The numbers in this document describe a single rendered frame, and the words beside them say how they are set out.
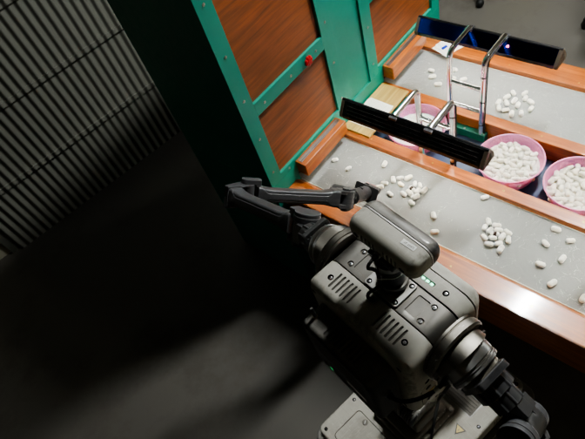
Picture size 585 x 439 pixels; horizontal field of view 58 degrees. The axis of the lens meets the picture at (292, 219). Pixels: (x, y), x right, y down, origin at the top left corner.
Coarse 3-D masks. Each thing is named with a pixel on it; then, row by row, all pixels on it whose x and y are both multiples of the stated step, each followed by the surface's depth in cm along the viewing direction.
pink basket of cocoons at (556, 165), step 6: (576, 156) 209; (558, 162) 210; (564, 162) 211; (570, 162) 211; (582, 162) 209; (552, 168) 210; (558, 168) 212; (546, 174) 208; (552, 174) 212; (546, 180) 209; (546, 186) 209; (546, 192) 203; (552, 198) 201; (558, 204) 199; (570, 210) 199; (576, 210) 196; (582, 210) 195
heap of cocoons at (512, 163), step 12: (504, 144) 225; (516, 144) 223; (504, 156) 223; (516, 156) 221; (528, 156) 218; (492, 168) 219; (504, 168) 218; (516, 168) 216; (528, 168) 214; (504, 180) 214; (516, 180) 213
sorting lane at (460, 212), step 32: (352, 160) 240; (384, 160) 236; (384, 192) 225; (448, 192) 217; (480, 192) 214; (416, 224) 212; (448, 224) 209; (480, 224) 205; (512, 224) 202; (544, 224) 199; (480, 256) 198; (512, 256) 194; (544, 256) 191; (576, 256) 188; (544, 288) 185; (576, 288) 182
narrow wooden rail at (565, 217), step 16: (368, 144) 241; (384, 144) 238; (416, 160) 228; (432, 160) 226; (448, 176) 220; (464, 176) 217; (480, 176) 215; (496, 192) 209; (512, 192) 207; (528, 208) 202; (544, 208) 200; (560, 208) 198; (576, 224) 193
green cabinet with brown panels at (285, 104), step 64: (128, 0) 184; (192, 0) 158; (256, 0) 179; (320, 0) 202; (384, 0) 236; (192, 64) 189; (256, 64) 191; (320, 64) 220; (192, 128) 237; (256, 128) 204; (320, 128) 238
